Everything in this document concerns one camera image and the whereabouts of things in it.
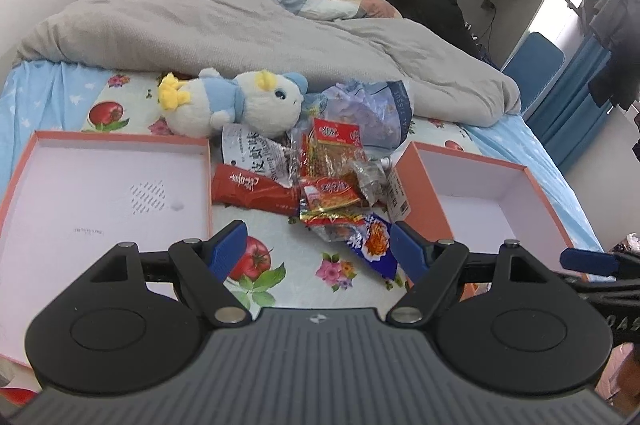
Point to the large clear red-label snack packet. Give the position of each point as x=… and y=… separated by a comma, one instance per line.
x=330, y=134

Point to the dark red snack packet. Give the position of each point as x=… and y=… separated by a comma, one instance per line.
x=250, y=191

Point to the blue curtain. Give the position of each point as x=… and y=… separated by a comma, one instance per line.
x=570, y=110

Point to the white and blue plush toy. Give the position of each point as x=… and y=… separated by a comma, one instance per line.
x=260, y=105

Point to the blue chair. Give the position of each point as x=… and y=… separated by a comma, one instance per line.
x=535, y=65

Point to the black wall plug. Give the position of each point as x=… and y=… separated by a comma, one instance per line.
x=487, y=5

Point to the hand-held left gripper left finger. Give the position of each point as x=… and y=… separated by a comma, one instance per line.
x=230, y=247

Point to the orange cardboard box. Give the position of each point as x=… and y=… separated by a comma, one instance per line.
x=475, y=185

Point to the white snack packet black print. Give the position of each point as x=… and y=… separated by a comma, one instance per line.
x=250, y=150

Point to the blue snack packet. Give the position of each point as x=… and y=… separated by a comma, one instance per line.
x=372, y=240

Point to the clear packet dark contents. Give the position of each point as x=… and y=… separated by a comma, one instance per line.
x=370, y=177

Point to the grey duvet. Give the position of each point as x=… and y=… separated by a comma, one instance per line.
x=200, y=30

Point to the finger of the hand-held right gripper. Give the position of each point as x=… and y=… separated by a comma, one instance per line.
x=587, y=260

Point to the left orange shallow box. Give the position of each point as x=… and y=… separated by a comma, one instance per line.
x=100, y=185

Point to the hanging dark clothes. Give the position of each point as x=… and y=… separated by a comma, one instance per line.
x=617, y=35

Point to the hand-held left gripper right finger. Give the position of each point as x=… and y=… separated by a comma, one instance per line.
x=407, y=250

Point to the fruit print bed mat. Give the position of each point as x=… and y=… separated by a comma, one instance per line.
x=285, y=235

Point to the small red yellow snack packet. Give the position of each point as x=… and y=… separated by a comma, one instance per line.
x=332, y=216
x=330, y=191

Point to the blue floral tissue pack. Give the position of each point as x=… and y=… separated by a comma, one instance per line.
x=365, y=105

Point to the blue star bed sheet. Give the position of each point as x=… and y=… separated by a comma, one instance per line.
x=40, y=90

